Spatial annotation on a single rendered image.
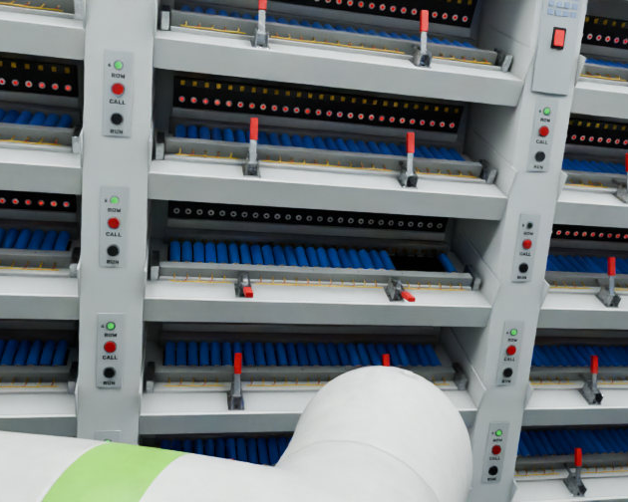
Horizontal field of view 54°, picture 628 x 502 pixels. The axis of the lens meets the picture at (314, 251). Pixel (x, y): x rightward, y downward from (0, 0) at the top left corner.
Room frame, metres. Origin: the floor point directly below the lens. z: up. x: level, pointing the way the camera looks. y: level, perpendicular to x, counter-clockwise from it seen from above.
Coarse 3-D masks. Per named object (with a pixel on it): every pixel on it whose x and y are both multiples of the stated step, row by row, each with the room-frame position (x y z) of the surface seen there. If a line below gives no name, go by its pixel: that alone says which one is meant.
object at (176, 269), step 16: (160, 272) 1.00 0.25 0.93; (176, 272) 1.00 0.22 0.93; (192, 272) 1.01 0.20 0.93; (208, 272) 1.01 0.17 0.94; (224, 272) 1.02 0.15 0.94; (256, 272) 1.03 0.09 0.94; (272, 272) 1.04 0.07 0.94; (288, 272) 1.04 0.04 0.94; (304, 272) 1.05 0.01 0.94; (320, 272) 1.06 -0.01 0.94; (336, 272) 1.07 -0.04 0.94; (352, 272) 1.07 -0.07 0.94; (368, 272) 1.08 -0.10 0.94; (384, 272) 1.09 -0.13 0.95; (400, 272) 1.10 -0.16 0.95; (416, 272) 1.11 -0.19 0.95; (432, 272) 1.12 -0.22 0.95; (448, 272) 1.13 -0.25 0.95; (416, 288) 1.09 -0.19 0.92
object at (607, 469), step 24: (528, 432) 1.28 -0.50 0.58; (552, 432) 1.29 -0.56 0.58; (576, 432) 1.30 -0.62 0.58; (600, 432) 1.31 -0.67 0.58; (624, 432) 1.32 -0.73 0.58; (528, 456) 1.20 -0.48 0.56; (552, 456) 1.21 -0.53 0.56; (576, 456) 1.17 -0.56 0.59; (600, 456) 1.24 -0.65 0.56; (624, 456) 1.25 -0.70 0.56; (528, 480) 1.17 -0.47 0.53; (552, 480) 1.18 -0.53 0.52; (576, 480) 1.16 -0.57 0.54; (600, 480) 1.20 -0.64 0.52; (624, 480) 1.21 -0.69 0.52
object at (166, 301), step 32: (192, 224) 1.13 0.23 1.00; (224, 224) 1.14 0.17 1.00; (256, 224) 1.15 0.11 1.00; (288, 224) 1.17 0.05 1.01; (160, 256) 1.07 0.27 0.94; (448, 256) 1.24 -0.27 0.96; (160, 288) 0.98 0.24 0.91; (192, 288) 0.99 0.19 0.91; (224, 288) 1.01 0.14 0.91; (256, 288) 1.02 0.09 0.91; (288, 288) 1.04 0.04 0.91; (320, 288) 1.05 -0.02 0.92; (352, 288) 1.07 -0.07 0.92; (480, 288) 1.13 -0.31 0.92; (160, 320) 0.97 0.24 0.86; (192, 320) 0.98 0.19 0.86; (224, 320) 0.99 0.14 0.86; (256, 320) 1.00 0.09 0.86; (288, 320) 1.01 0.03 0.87; (320, 320) 1.03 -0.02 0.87; (352, 320) 1.04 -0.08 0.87; (384, 320) 1.05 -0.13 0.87; (416, 320) 1.06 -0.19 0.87; (448, 320) 1.08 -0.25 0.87; (480, 320) 1.09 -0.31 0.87
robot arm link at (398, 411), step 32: (352, 384) 0.39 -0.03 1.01; (384, 384) 0.38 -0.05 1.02; (416, 384) 0.39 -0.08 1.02; (320, 416) 0.36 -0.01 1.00; (352, 416) 0.34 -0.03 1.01; (384, 416) 0.34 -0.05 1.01; (416, 416) 0.36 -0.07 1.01; (448, 416) 0.38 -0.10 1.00; (288, 448) 0.34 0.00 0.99; (384, 448) 0.31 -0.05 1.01; (416, 448) 0.32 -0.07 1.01; (448, 448) 0.35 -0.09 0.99; (448, 480) 0.32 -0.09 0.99
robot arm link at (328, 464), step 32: (96, 448) 0.28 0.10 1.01; (128, 448) 0.29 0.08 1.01; (320, 448) 0.30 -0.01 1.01; (352, 448) 0.30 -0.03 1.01; (64, 480) 0.26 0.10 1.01; (96, 480) 0.26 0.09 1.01; (128, 480) 0.25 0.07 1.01; (160, 480) 0.25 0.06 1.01; (192, 480) 0.25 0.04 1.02; (224, 480) 0.25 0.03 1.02; (256, 480) 0.26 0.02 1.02; (288, 480) 0.26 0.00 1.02; (320, 480) 0.26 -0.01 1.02; (352, 480) 0.26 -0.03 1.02; (384, 480) 0.27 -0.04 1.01; (416, 480) 0.29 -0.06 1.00
